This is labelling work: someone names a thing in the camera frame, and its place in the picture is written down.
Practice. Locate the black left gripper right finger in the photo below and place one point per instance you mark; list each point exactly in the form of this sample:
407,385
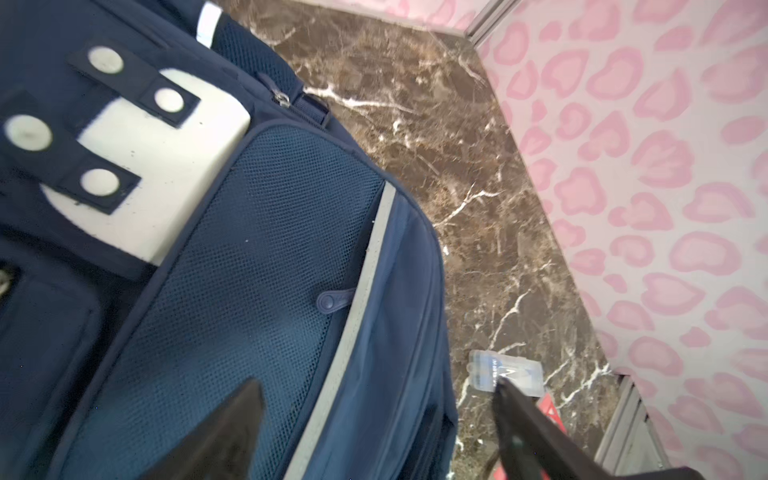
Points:
531,447

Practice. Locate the red card box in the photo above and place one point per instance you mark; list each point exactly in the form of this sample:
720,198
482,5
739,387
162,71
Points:
545,405

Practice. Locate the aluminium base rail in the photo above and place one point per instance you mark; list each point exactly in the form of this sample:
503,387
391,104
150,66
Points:
630,444

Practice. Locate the aluminium frame corner post right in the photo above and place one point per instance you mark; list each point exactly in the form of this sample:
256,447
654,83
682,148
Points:
488,19

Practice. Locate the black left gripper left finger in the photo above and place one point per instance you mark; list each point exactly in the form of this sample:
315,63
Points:
222,445

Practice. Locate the clear plastic pen case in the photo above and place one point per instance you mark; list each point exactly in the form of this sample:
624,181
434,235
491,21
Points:
485,368

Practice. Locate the navy blue student backpack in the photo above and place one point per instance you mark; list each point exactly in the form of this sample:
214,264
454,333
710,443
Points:
178,215

